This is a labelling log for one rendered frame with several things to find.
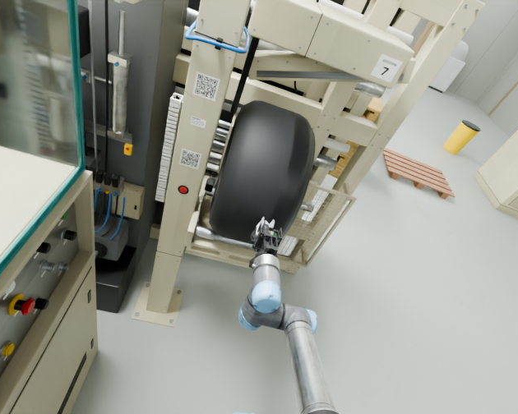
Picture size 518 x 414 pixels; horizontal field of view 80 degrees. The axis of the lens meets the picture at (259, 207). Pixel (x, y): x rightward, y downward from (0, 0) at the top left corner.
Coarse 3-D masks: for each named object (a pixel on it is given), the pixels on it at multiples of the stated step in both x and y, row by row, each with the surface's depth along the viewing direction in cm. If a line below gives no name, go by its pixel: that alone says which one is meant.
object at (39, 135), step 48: (0, 0) 44; (48, 0) 54; (0, 48) 47; (48, 48) 58; (0, 96) 50; (48, 96) 62; (0, 144) 53; (48, 144) 67; (0, 192) 56; (48, 192) 73; (0, 240) 60
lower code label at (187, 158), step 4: (184, 152) 116; (188, 152) 116; (192, 152) 116; (196, 152) 116; (180, 156) 117; (184, 156) 117; (188, 156) 117; (192, 156) 117; (196, 156) 117; (200, 156) 117; (180, 160) 118; (184, 160) 118; (188, 160) 118; (192, 160) 118; (196, 160) 118; (184, 164) 120; (188, 164) 120; (192, 164) 120; (196, 164) 119; (196, 168) 121
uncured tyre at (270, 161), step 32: (256, 128) 105; (288, 128) 109; (224, 160) 149; (256, 160) 102; (288, 160) 105; (224, 192) 106; (256, 192) 104; (288, 192) 105; (224, 224) 113; (256, 224) 111; (288, 224) 113
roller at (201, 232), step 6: (198, 228) 134; (204, 228) 135; (198, 234) 134; (204, 234) 134; (210, 234) 135; (216, 234) 136; (216, 240) 136; (222, 240) 136; (228, 240) 136; (234, 240) 137; (240, 246) 139; (246, 246) 138
